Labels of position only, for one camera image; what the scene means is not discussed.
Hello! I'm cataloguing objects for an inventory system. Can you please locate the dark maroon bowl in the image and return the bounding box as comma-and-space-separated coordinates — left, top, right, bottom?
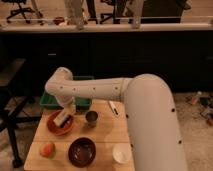
68, 137, 96, 168

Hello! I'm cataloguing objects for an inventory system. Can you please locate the small white bowl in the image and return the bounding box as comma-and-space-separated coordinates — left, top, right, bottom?
112, 143, 131, 164

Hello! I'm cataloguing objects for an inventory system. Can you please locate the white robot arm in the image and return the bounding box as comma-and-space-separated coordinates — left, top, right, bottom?
45, 67, 188, 171

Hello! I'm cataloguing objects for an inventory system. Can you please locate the red orange bowl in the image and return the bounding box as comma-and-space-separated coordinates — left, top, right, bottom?
46, 110, 74, 136

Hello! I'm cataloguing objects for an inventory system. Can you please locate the green plastic tray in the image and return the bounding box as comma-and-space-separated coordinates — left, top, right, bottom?
40, 76, 93, 110

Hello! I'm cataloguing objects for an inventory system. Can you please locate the black office chair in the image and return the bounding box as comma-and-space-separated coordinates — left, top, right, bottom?
0, 0, 43, 24

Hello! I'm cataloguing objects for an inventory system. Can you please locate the small metal cup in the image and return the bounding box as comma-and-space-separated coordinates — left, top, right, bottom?
85, 111, 98, 127

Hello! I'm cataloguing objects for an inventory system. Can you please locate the orange peach fruit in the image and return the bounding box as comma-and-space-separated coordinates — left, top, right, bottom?
40, 142, 55, 158

